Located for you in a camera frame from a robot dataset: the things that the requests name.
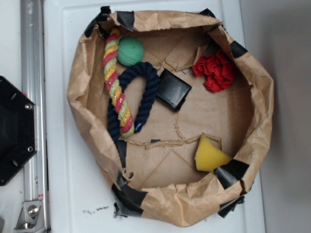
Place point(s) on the yellow sponge wedge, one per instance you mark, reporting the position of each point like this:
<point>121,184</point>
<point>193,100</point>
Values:
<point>208,157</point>

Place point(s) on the brown paper bag bin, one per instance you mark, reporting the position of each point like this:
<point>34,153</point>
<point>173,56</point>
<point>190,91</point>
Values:
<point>152,173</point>

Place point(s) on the black square block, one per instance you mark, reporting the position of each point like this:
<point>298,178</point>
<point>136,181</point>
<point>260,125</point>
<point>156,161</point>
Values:
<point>172,90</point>

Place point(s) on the green foam ball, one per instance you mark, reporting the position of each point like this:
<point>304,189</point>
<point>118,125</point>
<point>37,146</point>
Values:
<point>131,51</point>

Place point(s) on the red crumpled cloth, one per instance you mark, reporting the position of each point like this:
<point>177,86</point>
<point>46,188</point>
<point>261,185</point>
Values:
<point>218,69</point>

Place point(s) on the white plastic tray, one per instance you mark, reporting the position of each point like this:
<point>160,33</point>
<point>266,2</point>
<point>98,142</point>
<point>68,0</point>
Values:
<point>80,199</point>

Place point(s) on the multicolour twisted rope toy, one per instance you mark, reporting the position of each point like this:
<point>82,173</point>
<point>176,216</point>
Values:
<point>113,86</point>

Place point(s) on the aluminium extrusion rail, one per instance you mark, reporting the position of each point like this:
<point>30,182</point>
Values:
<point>33,84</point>

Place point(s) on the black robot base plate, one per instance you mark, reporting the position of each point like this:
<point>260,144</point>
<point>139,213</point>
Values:
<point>17,130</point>

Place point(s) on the metal corner bracket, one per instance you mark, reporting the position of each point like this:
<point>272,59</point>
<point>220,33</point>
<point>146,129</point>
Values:
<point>31,218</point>

